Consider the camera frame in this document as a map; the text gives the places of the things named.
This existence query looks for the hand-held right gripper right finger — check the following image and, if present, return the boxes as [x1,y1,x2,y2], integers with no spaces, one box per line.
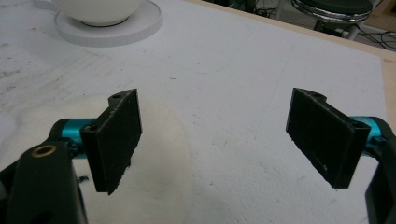
[285,87,383,189]

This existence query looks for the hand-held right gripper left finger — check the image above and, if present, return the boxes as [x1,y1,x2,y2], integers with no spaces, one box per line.
[61,88,143,196]

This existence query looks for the white foam table mat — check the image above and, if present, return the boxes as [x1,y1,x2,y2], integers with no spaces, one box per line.
[0,0,389,224]

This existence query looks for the white round saucer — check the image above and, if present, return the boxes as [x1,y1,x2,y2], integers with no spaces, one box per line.
[54,0,163,49]

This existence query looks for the black stool with chrome rim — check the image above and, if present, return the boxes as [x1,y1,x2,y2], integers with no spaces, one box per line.
[290,0,374,41]

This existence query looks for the white cup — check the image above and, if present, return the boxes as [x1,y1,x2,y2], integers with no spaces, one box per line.
[32,0,144,27]

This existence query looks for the black floor cables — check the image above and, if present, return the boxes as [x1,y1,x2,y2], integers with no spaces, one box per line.
[354,26,396,51]

